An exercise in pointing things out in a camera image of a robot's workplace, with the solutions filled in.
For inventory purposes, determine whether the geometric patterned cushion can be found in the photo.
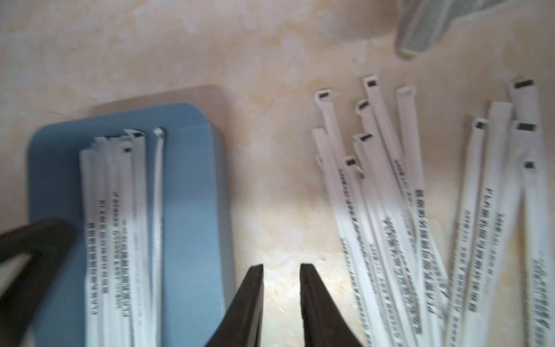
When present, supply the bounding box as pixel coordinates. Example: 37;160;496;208
395;0;502;60

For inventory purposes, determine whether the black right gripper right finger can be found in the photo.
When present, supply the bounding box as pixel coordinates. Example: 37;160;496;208
300;263;361;346

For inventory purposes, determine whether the blue storage box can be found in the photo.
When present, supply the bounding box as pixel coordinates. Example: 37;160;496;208
27;104;236;346

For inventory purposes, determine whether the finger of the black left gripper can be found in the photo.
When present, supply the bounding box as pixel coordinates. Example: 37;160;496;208
0;218;79;347

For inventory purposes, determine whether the white straw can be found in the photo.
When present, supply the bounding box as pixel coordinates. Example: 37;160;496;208
124;129;153;346
354;133;429;346
152;127;166;346
396;85;447;325
444;117;487;346
462;101;513;346
312;128;391;346
79;149;103;346
522;160;554;346
98;137;132;346
362;75;413;207

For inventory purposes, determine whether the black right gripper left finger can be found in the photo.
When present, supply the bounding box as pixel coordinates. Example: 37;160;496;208
205;264;264;347

